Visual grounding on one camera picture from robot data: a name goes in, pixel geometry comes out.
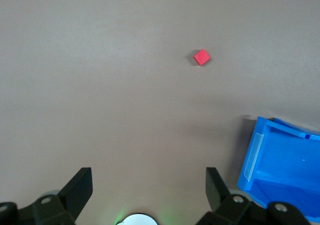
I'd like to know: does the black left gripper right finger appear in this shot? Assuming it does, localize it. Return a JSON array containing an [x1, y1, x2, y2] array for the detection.
[[197, 167, 311, 225]]

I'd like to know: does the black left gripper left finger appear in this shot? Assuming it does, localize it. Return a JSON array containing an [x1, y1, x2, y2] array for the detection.
[[0, 167, 94, 225]]

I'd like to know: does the red cube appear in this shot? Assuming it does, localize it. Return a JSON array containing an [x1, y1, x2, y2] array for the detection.
[[192, 48, 211, 67]]

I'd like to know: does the blue plastic storage bin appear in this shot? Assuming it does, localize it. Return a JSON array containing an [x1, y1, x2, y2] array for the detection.
[[236, 116, 320, 223]]

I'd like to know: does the brown table mat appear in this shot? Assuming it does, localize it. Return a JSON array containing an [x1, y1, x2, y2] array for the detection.
[[0, 0, 320, 225]]

